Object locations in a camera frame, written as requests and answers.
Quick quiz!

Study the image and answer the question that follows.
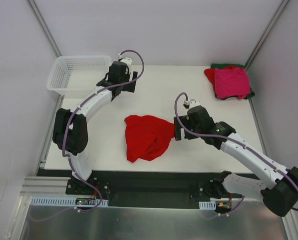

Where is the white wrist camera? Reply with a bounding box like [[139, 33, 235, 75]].
[[183, 99, 200, 109], [118, 54, 132, 67]]

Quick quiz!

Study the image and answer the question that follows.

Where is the aluminium side rail left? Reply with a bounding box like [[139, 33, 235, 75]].
[[33, 95, 63, 177]]

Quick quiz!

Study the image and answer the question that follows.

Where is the aluminium frame post right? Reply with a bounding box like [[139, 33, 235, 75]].
[[244, 0, 292, 70]]

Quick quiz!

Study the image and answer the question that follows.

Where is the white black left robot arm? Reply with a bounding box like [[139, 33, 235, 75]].
[[52, 57, 138, 195]]

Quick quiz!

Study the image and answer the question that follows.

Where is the white perforated plastic basket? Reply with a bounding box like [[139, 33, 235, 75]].
[[46, 55, 112, 99]]

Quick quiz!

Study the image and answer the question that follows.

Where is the red t shirt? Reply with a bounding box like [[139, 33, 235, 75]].
[[124, 115, 175, 163], [204, 64, 243, 88]]

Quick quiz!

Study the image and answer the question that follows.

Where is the aluminium frame post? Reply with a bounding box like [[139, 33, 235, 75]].
[[244, 0, 292, 70], [26, 0, 62, 57]]

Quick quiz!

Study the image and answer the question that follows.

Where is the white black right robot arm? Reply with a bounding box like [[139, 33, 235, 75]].
[[174, 105, 298, 217]]

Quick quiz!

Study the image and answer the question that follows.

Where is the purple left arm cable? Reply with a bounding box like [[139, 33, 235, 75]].
[[28, 49, 145, 222]]

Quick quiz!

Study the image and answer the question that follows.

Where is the right white cable duct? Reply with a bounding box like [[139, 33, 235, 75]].
[[199, 200, 216, 211]]

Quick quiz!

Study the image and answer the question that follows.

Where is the white cable duct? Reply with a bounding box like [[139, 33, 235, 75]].
[[199, 200, 216, 211], [31, 196, 109, 208]]

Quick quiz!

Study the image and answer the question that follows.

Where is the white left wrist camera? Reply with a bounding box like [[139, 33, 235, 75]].
[[118, 54, 132, 67]]

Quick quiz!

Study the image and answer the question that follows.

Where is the left white cable duct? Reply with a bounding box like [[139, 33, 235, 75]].
[[31, 196, 109, 208]]

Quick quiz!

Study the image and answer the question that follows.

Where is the folded pink t shirt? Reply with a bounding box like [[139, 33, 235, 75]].
[[214, 67, 251, 99]]

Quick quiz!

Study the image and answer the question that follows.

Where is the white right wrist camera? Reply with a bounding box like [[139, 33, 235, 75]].
[[183, 99, 200, 109]]

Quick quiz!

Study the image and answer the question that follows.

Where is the aluminium side rail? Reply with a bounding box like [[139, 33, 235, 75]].
[[249, 99, 267, 155], [33, 95, 63, 177]]

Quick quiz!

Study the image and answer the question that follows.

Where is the aluminium frame post left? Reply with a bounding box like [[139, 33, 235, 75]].
[[26, 0, 62, 57]]

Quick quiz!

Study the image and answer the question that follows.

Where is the aluminium side rail right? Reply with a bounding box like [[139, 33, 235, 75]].
[[249, 99, 267, 155]]

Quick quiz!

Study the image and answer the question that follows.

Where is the folded red t shirt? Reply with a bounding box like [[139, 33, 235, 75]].
[[204, 64, 243, 88]]

